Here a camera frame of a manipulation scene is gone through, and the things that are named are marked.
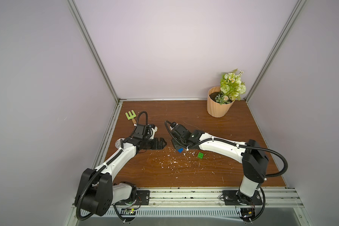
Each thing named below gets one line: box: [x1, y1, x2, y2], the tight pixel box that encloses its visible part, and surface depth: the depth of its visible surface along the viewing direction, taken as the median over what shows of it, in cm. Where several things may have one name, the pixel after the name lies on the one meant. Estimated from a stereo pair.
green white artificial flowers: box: [214, 68, 247, 105], surface depth 92 cm
